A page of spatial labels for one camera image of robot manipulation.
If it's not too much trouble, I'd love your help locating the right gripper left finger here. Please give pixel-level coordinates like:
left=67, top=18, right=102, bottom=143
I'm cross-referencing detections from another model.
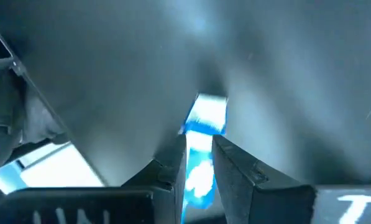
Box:
left=0, top=133, right=188, bottom=224

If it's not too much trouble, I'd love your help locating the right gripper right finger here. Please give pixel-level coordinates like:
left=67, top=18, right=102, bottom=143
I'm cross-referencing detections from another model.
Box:
left=211, top=134, right=371, bottom=224

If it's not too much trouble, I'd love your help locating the dark blue Frosted Flakes box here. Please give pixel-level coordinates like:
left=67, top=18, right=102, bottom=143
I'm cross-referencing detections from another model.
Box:
left=178, top=93, right=229, bottom=224

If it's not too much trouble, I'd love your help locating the black table mat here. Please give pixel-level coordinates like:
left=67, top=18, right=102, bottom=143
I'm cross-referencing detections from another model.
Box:
left=0, top=0, right=371, bottom=224

